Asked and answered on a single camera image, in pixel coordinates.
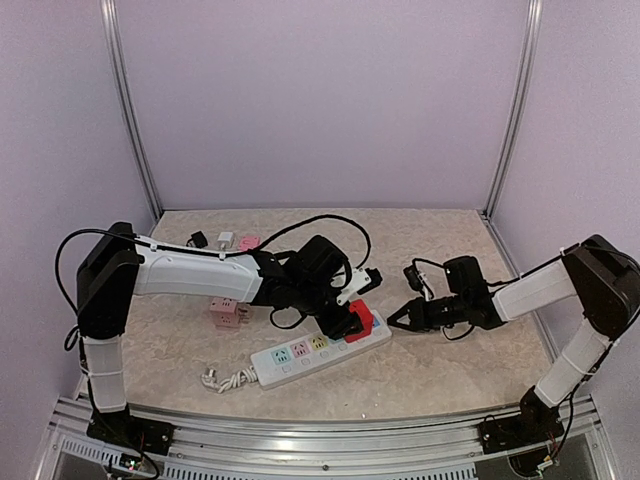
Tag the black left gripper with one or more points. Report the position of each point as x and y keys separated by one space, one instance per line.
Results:
x=339 y=327

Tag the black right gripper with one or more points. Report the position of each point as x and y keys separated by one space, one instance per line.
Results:
x=418 y=317

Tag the red cube socket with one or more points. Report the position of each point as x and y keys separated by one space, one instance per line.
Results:
x=366 y=318

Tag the pink folding extension socket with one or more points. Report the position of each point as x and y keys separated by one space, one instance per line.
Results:
x=247 y=243

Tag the white power strip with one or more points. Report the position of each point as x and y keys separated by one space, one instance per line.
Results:
x=312 y=353

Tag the pink cube socket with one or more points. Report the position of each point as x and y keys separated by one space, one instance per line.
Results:
x=229 y=314

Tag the white usb charger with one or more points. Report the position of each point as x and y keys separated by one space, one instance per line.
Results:
x=225 y=240

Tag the black power adapter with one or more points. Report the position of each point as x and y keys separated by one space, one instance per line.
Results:
x=197 y=240

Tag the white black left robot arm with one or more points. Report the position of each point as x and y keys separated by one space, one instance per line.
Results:
x=123 y=265

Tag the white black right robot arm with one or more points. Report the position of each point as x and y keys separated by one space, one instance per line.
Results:
x=603 y=279

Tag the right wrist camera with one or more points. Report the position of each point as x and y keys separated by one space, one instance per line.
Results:
x=417 y=283

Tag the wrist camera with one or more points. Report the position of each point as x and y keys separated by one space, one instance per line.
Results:
x=417 y=283
x=361 y=282

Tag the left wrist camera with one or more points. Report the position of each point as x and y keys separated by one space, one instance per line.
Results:
x=361 y=282

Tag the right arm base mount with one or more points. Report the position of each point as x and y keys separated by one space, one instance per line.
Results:
x=508 y=433

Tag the aluminium front rail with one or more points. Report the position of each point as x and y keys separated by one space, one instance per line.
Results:
x=217 y=447

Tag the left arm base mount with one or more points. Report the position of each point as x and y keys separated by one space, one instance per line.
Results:
x=140 y=434

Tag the right aluminium frame post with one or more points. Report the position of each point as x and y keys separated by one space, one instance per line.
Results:
x=517 y=107

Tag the aluminium frame post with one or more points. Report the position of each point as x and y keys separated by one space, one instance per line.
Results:
x=517 y=107
x=109 y=15

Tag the left aluminium frame post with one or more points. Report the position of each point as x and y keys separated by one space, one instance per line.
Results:
x=109 y=15

